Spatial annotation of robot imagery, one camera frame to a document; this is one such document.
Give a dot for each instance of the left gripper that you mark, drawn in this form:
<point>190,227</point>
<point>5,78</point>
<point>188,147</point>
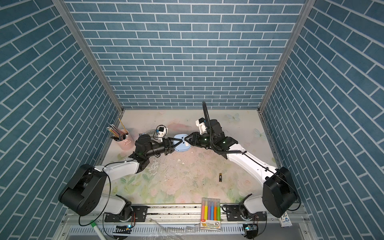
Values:
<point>169,149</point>

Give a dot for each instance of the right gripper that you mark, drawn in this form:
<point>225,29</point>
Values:
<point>196,138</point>

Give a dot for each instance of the light blue alarm clock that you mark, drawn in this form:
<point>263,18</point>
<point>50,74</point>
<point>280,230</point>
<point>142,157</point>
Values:
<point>181,145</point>

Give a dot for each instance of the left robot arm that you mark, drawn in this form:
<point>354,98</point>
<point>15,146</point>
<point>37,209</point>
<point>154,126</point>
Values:
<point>84,195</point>

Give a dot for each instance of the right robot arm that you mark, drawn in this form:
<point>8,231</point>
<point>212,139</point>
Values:
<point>279,192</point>

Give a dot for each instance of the pink pencil cup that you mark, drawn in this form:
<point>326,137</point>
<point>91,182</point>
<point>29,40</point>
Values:
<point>121,136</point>

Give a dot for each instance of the highlighter marker pack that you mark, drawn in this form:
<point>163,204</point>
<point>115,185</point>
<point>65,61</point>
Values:
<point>210,214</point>

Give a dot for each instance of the green capped marker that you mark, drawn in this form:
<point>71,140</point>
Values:
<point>97,231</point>

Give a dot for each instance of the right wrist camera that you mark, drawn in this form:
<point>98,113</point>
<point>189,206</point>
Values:
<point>201,124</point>

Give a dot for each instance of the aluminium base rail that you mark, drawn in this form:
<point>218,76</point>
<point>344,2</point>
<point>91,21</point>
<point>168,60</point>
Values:
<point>182,222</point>

